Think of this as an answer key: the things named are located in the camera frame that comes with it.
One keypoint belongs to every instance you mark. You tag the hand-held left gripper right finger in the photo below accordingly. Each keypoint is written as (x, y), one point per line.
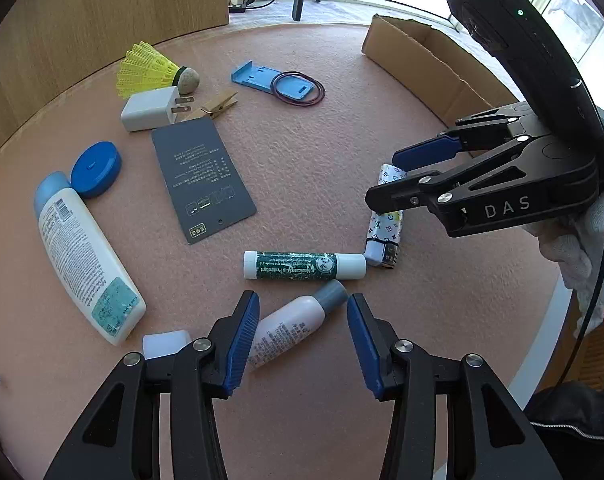
(364, 345)

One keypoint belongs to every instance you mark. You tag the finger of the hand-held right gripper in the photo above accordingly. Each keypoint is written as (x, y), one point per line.
(427, 147)
(392, 197)

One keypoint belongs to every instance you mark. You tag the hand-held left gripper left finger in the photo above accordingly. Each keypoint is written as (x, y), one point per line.
(242, 345)

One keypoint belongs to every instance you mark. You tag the patterned white lighter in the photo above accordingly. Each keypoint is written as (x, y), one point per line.
(386, 230)

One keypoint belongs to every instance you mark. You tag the small pink bottle grey cap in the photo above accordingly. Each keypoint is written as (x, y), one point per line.
(292, 325)

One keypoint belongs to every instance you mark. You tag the small white plastic box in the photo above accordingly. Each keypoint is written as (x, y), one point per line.
(164, 344)

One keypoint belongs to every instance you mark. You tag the cardboard box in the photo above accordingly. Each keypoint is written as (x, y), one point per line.
(432, 65)

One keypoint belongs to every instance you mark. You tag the green lip balm tube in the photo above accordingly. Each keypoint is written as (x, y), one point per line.
(292, 264)

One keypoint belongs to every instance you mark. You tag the dark red rubber bands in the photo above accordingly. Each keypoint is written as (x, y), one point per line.
(275, 86)

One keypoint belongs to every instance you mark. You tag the dark grey card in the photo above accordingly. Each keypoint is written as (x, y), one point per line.
(202, 180)

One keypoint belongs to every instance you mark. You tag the wooden clothespin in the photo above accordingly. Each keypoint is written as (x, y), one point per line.
(217, 105)

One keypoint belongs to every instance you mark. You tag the white wall charger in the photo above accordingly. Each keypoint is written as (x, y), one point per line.
(144, 110)

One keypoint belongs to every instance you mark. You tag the person's right hand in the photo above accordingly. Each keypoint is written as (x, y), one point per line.
(577, 250)

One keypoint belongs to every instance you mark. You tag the pink mat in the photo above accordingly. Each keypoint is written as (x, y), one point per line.
(307, 160)

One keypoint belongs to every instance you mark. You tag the white bottle with blue cap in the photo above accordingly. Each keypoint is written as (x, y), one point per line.
(82, 255)

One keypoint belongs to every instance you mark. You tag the blue plastic holder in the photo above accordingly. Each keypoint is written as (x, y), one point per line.
(252, 76)

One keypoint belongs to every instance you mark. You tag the black jacket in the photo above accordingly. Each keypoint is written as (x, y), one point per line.
(572, 410)

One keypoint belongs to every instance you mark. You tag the round blue cap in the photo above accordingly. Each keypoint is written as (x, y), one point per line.
(94, 170)

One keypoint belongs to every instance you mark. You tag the yellow shuttlecock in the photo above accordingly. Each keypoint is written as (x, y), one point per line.
(147, 67)

